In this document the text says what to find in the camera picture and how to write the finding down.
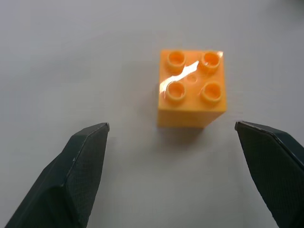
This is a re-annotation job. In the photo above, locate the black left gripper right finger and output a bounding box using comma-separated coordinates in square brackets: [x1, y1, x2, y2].
[234, 121, 304, 228]

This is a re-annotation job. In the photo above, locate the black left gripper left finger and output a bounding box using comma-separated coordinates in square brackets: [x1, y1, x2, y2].
[4, 122, 110, 228]

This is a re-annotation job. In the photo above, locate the orange studded building block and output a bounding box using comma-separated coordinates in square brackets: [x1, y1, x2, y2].
[157, 49, 227, 129]

